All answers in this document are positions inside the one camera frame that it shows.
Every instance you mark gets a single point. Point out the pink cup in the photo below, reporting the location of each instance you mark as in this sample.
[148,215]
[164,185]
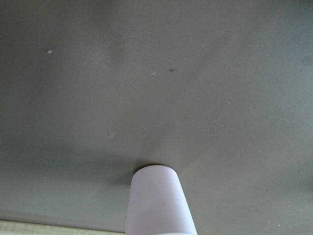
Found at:
[157,204]

